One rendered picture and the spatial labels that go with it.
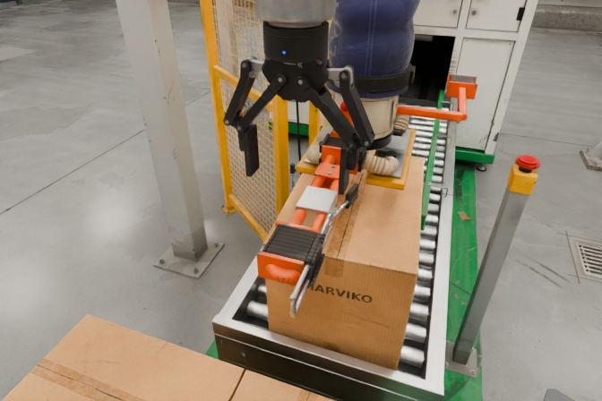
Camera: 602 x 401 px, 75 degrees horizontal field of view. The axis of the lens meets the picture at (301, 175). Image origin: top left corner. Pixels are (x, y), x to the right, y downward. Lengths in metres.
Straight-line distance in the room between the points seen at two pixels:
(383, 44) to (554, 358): 1.73
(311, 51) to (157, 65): 1.44
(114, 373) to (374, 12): 1.21
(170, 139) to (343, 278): 1.20
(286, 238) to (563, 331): 1.95
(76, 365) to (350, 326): 0.83
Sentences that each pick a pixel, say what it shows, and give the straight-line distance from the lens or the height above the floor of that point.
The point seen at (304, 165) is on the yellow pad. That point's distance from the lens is 1.07.
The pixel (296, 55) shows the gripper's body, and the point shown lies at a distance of 0.45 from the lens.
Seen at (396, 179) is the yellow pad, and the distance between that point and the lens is 1.04.
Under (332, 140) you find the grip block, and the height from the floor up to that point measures 1.24.
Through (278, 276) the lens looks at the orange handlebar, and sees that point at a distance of 0.60.
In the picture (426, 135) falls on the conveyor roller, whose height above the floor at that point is 0.53.
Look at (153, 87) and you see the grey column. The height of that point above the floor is 1.06.
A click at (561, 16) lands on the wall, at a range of 9.59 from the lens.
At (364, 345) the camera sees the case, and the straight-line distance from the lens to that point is 1.26.
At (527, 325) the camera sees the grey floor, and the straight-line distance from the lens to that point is 2.36.
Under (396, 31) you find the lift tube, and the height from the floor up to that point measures 1.45.
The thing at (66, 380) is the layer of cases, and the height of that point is 0.54.
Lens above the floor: 1.65
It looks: 32 degrees down
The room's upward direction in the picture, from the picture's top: straight up
